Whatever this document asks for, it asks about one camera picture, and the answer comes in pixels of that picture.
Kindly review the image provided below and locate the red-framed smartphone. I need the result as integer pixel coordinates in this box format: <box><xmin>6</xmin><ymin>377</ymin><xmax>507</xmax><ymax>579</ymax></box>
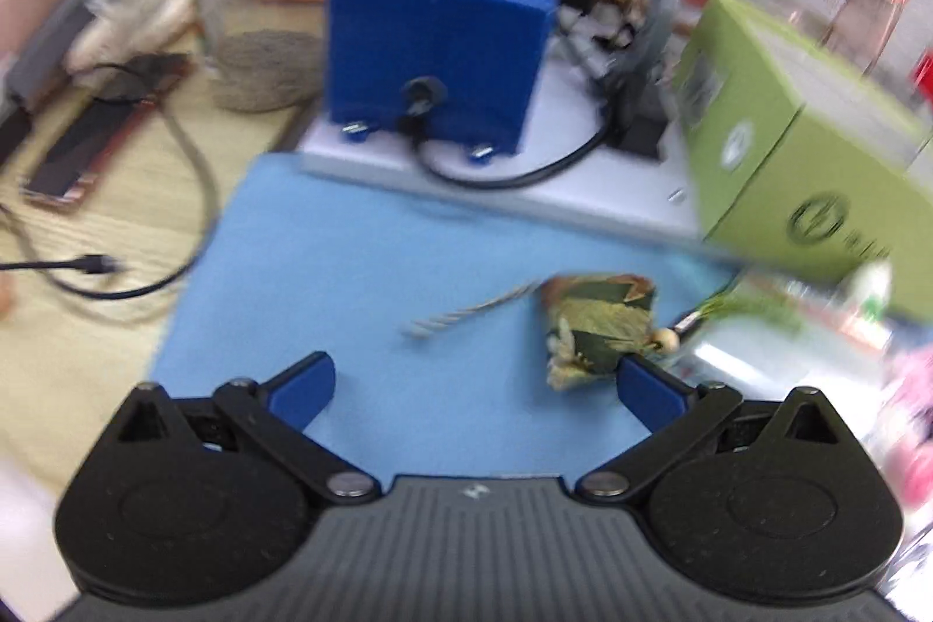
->
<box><xmin>20</xmin><ymin>54</ymin><xmax>194</xmax><ymax>211</ymax></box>

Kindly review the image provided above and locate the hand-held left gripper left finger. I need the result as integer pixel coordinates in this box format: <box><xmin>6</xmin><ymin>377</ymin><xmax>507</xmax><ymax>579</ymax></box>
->
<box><xmin>113</xmin><ymin>352</ymin><xmax>381</xmax><ymax>507</ymax></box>

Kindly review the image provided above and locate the crumpled white plastic bag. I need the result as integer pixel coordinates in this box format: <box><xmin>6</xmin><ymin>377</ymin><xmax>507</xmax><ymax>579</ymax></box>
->
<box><xmin>62</xmin><ymin>0</ymin><xmax>198</xmax><ymax>73</ymax></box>

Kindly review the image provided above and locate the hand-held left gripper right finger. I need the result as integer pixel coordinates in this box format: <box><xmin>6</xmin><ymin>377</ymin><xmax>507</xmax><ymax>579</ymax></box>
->
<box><xmin>574</xmin><ymin>354</ymin><xmax>847</xmax><ymax>507</ymax></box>

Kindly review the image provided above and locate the black machine power cable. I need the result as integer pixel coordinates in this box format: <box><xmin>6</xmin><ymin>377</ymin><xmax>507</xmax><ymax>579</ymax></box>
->
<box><xmin>401</xmin><ymin>75</ymin><xmax>613</xmax><ymax>189</ymax></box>

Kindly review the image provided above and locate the clear plastic bottle green label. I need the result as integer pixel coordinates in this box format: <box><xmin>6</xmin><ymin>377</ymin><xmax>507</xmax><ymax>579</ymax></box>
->
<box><xmin>678</xmin><ymin>261</ymin><xmax>899</xmax><ymax>405</ymax></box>

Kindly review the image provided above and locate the transparent pink cup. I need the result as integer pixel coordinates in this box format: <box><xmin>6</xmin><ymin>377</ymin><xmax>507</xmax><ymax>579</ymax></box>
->
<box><xmin>820</xmin><ymin>0</ymin><xmax>916</xmax><ymax>80</ymax></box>

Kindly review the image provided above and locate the grey pouch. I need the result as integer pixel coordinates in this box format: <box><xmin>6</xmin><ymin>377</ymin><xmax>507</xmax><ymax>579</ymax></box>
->
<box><xmin>0</xmin><ymin>0</ymin><xmax>96</xmax><ymax>113</ymax></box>

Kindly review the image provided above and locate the green cardboard box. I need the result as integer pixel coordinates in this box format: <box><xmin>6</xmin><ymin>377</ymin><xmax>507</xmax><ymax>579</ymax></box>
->
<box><xmin>671</xmin><ymin>0</ymin><xmax>933</xmax><ymax>321</ymax></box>

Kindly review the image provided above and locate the blue table mat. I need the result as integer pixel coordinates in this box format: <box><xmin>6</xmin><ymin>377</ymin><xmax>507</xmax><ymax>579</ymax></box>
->
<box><xmin>149</xmin><ymin>152</ymin><xmax>737</xmax><ymax>484</ymax></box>

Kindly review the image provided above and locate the white machine base plate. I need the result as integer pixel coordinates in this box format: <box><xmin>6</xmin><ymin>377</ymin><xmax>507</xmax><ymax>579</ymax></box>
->
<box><xmin>300</xmin><ymin>61</ymin><xmax>704</xmax><ymax>244</ymax></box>

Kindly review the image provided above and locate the woven round coaster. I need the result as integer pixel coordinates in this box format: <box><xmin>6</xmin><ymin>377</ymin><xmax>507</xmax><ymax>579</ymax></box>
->
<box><xmin>211</xmin><ymin>30</ymin><xmax>325</xmax><ymax>113</ymax></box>

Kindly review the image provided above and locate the blue machine box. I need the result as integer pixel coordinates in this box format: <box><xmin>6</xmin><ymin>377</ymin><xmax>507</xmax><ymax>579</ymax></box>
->
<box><xmin>325</xmin><ymin>0</ymin><xmax>561</xmax><ymax>155</ymax></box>

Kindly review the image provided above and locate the leaf-print sachet with tassel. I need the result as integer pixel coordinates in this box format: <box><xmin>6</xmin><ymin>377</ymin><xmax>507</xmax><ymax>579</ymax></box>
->
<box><xmin>401</xmin><ymin>272</ymin><xmax>803</xmax><ymax>391</ymax></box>

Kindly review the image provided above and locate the black charging cable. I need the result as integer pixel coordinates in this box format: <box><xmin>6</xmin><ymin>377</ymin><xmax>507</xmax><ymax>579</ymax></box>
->
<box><xmin>0</xmin><ymin>83</ymin><xmax>223</xmax><ymax>324</ymax></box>

